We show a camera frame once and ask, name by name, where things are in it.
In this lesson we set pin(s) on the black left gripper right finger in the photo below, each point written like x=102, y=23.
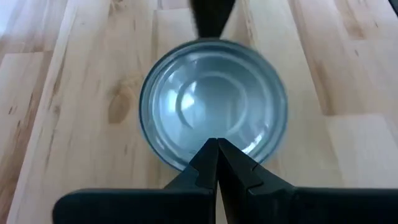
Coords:
x=295, y=207

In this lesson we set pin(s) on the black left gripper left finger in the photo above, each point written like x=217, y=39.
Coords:
x=186, y=205

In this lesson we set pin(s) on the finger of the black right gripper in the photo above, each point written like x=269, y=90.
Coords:
x=211, y=17

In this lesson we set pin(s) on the tuna can white green label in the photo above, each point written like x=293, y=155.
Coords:
x=214, y=102

